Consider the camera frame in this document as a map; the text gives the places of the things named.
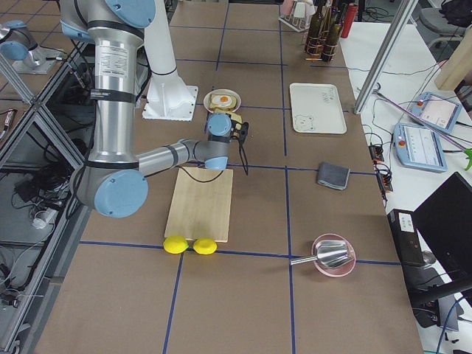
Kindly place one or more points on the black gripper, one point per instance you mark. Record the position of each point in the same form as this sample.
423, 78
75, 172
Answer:
236, 125

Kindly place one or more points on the bread slice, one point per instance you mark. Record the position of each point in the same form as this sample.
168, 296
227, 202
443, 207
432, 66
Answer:
214, 105
236, 119

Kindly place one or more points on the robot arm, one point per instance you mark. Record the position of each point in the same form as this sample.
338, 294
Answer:
113, 180
27, 55

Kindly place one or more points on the cream bear tray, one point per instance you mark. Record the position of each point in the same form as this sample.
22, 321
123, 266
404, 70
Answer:
316, 108

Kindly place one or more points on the fried egg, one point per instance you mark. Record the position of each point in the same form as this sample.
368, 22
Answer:
221, 99

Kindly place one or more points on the white round plate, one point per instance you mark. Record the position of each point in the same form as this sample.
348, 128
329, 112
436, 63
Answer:
221, 91

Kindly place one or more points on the wooden cutting board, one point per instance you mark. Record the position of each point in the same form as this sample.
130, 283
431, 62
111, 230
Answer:
201, 203

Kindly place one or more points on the grey folded cloth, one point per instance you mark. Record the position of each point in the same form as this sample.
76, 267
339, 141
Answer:
333, 176

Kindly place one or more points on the yellow lemon half right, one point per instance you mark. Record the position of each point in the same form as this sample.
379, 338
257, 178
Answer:
205, 246

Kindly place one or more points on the dark wine bottle front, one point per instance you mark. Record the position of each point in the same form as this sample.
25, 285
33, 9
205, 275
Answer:
317, 21

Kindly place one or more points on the dark wine bottle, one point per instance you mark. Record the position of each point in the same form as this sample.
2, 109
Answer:
341, 8
331, 39
317, 21

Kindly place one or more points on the dark wine bottle middle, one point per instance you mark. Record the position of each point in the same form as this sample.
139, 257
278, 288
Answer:
331, 39

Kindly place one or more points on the pink cup large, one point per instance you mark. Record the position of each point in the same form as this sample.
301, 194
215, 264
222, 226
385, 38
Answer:
286, 7

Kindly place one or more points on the metal scoop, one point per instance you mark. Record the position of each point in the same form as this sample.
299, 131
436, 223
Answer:
328, 254

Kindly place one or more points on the dark wine bottle back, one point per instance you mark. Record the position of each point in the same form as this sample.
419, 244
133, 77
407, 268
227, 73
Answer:
341, 8

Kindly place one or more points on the red cylinder bottle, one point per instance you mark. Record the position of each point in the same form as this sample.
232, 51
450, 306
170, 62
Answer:
349, 17

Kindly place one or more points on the pink bowl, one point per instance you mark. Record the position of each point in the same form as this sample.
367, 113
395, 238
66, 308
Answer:
342, 270

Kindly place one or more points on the blue teach pendant near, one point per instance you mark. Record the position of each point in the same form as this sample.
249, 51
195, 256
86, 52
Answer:
419, 148

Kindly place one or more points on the blue teach pendant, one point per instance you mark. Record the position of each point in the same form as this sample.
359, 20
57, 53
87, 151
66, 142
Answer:
440, 111
419, 148

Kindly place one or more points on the blue teach pendant far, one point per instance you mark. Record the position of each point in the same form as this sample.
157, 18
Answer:
440, 111

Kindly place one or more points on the black monitor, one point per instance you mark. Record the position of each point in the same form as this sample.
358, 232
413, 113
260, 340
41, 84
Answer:
444, 222

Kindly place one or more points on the green tipped metal stick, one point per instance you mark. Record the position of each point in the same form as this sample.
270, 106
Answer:
445, 136

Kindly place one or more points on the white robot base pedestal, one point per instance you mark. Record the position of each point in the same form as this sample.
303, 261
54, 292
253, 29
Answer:
168, 97

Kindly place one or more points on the copper wire bottle rack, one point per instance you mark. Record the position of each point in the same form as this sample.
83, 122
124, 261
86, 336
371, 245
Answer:
320, 48

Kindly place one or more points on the aluminium frame post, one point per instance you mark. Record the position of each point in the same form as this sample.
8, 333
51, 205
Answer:
399, 21

